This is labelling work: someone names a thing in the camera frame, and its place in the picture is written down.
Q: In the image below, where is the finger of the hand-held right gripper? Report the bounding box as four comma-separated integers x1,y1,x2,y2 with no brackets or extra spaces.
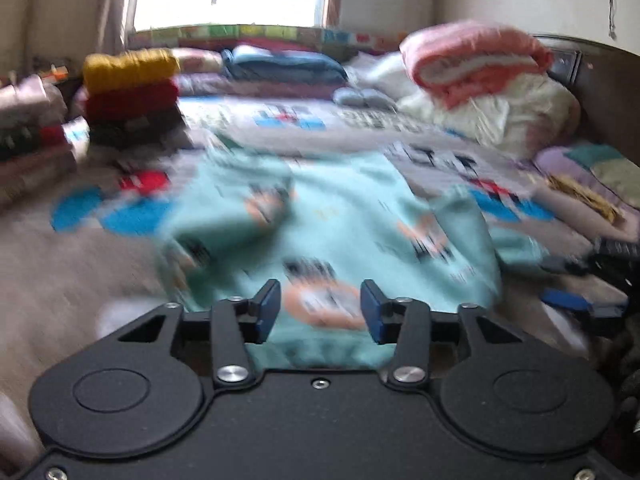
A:
540,255,596,276
542,287,628,323

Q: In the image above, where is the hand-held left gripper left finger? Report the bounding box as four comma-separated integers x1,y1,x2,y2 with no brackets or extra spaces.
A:
117,279,282,391

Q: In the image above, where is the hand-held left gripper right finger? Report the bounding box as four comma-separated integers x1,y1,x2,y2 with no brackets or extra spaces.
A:
360,279,526,390

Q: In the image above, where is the teal printed garment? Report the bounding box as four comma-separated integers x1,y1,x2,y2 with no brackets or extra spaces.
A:
157,147,551,368

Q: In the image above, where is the stack of folded clothes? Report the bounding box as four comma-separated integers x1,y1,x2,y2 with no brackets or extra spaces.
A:
0,74,76,206

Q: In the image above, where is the yellow fringed cloth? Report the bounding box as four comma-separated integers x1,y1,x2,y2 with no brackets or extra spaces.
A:
545,174,623,223

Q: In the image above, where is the purple patchwork cloth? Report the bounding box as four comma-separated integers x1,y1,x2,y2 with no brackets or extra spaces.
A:
532,142,640,241

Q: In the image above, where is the dark wooden headboard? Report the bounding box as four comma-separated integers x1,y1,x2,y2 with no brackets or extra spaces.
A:
532,34,640,161

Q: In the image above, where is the purple floral quilt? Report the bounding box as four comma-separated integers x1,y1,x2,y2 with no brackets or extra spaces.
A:
175,72,346,101

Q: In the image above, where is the pink folded blanket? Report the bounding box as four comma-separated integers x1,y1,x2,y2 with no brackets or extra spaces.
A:
400,20,555,110

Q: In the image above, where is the dark striped folded garment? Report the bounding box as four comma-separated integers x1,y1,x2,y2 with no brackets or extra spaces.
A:
90,105,186,148

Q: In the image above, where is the blue folded quilt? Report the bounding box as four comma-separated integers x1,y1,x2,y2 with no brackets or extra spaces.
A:
222,46,348,85

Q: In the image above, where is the red folded sweater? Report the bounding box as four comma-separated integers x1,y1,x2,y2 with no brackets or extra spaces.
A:
85,81,180,118

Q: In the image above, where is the floral pillow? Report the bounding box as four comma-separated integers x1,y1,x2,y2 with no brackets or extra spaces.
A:
170,49,226,75

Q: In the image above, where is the maroon folded blanket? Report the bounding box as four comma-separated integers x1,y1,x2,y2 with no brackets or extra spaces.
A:
235,37,321,53

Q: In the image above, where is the colourful foam mat border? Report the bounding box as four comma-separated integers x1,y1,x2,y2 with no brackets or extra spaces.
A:
130,24,416,53

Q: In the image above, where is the yellow folded sweater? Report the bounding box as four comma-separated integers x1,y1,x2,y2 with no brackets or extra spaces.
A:
82,49,181,92

